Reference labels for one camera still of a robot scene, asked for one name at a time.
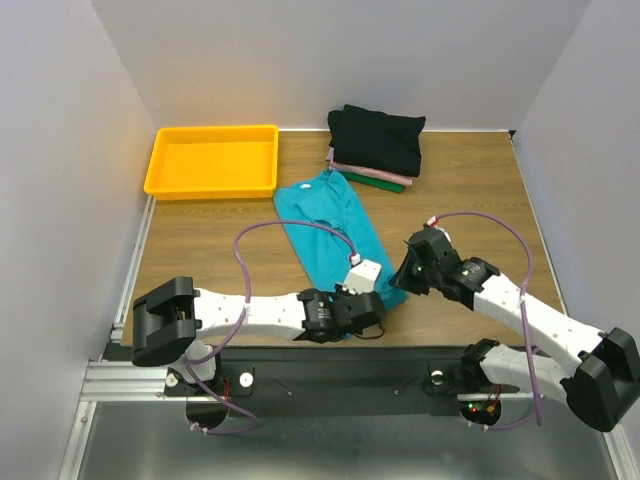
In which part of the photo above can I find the yellow plastic tray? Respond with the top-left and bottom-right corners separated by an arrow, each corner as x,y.
143,125 -> 279,201

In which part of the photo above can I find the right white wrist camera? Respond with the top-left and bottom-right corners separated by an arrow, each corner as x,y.
424,216 -> 451,241

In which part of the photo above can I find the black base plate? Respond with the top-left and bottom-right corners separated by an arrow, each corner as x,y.
102,344 -> 584,419

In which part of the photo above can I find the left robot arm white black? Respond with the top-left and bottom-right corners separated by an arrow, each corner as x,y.
132,276 -> 386,394

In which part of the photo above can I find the folded black t shirt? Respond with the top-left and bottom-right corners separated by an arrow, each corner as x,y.
327,104 -> 427,178

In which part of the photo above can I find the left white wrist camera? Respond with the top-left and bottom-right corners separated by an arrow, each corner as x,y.
335,254 -> 382,295

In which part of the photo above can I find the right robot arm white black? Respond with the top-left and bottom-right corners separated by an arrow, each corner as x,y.
391,225 -> 639,432

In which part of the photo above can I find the folded pink t shirt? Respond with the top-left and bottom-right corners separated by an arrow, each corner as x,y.
329,161 -> 414,187

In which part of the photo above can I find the folded green t shirt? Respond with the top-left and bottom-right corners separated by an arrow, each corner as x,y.
342,172 -> 404,193

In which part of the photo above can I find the aluminium frame rail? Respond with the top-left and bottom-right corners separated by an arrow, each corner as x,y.
57,194 -> 174,480

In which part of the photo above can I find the teal t shirt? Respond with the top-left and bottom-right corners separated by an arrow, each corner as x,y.
274,171 -> 408,310

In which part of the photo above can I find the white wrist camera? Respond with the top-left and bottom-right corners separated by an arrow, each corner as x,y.
424,216 -> 451,241
335,254 -> 382,295

